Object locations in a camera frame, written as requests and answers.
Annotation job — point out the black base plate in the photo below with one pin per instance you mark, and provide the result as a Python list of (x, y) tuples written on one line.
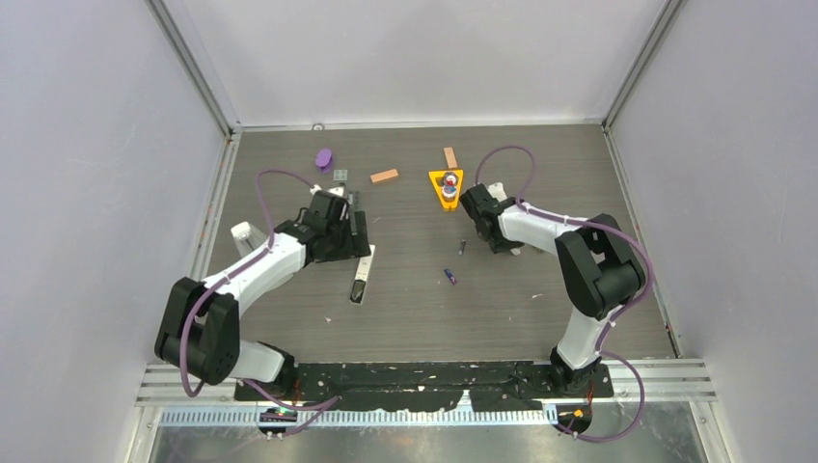
[(428, 387)]

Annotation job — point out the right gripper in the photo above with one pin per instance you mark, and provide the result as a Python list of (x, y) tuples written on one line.
[(504, 246)]

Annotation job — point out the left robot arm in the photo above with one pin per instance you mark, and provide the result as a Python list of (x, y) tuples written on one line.
[(200, 329)]

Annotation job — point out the wooden block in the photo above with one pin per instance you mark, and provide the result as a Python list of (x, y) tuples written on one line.
[(384, 176)]

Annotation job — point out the slim white remote control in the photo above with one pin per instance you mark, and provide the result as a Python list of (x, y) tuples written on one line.
[(360, 281)]

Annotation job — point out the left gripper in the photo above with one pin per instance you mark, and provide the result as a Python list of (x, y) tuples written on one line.
[(356, 245)]

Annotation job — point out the thin wooden stick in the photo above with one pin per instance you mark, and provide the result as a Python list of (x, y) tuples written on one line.
[(450, 158)]

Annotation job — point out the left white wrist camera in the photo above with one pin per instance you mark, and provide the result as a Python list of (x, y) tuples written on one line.
[(336, 191)]

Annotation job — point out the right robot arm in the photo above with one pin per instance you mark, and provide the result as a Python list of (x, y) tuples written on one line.
[(601, 272)]

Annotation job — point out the orange toy board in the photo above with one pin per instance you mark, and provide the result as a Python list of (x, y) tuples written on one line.
[(447, 185)]

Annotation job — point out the white metronome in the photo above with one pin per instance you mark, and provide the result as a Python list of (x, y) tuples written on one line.
[(247, 238)]

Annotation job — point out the purple battery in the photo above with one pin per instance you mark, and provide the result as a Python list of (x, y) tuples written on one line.
[(450, 276)]

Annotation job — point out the purple cap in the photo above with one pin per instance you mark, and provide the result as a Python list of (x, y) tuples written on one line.
[(324, 160)]

